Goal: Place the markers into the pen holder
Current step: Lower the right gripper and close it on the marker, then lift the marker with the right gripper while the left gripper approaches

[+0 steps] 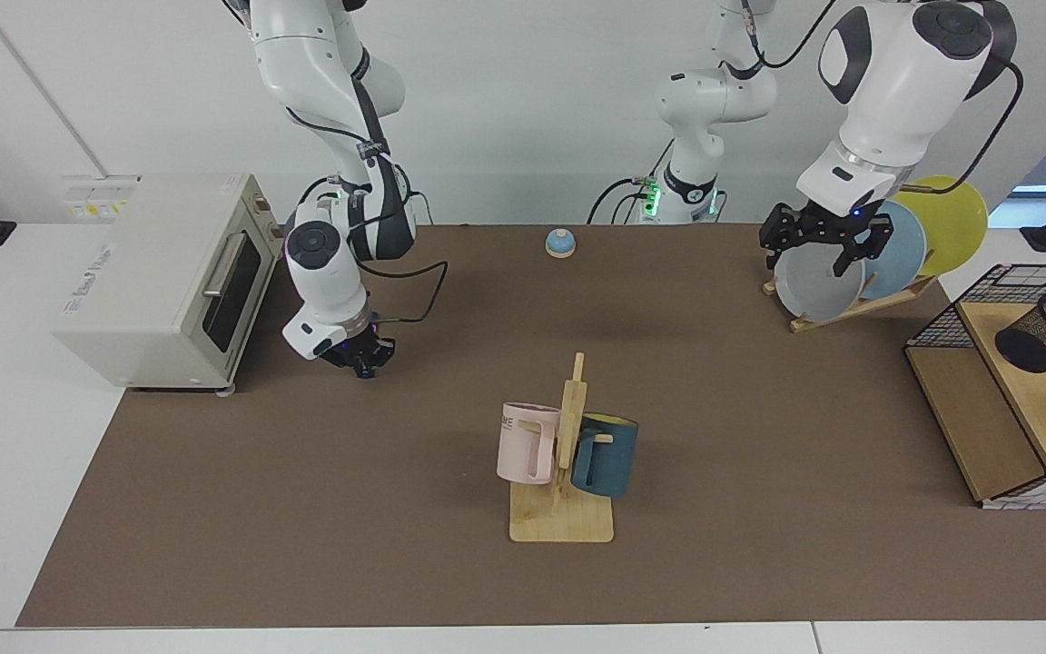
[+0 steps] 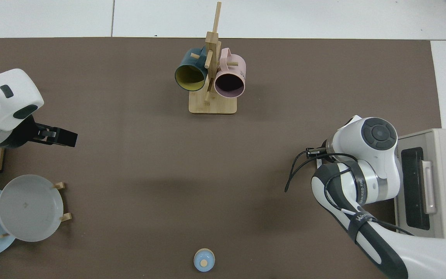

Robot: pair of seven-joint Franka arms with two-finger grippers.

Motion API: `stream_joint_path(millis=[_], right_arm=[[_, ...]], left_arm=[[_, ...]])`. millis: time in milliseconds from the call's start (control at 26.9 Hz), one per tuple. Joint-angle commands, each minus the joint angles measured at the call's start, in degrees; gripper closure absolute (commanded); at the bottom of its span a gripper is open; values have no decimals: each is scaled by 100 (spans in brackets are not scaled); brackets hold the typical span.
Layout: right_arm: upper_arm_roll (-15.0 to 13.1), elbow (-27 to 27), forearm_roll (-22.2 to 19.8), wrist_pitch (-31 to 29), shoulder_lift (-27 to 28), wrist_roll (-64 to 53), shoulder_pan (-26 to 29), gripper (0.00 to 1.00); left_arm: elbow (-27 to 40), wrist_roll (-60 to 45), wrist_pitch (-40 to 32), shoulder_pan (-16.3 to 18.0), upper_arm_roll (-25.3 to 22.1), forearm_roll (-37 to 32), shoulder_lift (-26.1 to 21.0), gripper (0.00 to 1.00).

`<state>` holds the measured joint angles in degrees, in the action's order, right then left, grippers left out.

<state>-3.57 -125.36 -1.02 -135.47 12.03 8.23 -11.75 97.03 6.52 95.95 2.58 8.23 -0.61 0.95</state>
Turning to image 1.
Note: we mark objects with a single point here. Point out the grey plate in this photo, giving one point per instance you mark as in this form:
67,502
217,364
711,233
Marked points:
814,291

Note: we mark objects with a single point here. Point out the light blue plate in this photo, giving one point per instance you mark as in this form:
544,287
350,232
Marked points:
895,263

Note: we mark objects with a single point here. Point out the wooden plate rack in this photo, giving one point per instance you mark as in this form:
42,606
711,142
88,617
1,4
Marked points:
850,312

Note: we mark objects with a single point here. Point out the yellow plate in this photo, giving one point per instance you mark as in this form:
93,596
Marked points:
950,227

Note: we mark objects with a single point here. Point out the brown table cloth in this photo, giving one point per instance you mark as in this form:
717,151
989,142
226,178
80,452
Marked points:
396,500

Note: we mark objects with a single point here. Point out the pink cup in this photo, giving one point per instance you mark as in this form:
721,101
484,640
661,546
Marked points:
523,445

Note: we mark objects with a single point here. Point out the small blue round thing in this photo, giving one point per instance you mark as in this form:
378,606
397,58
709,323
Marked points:
560,243

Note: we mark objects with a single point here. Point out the pale toaster oven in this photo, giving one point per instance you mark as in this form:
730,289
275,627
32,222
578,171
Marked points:
142,291

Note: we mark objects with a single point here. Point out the teal cup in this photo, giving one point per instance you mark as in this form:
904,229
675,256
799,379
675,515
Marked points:
614,459

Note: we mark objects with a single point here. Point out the wooden cup stand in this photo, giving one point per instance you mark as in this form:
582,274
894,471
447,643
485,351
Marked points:
568,518

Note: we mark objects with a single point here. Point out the white outlet box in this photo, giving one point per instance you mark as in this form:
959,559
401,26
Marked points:
96,200

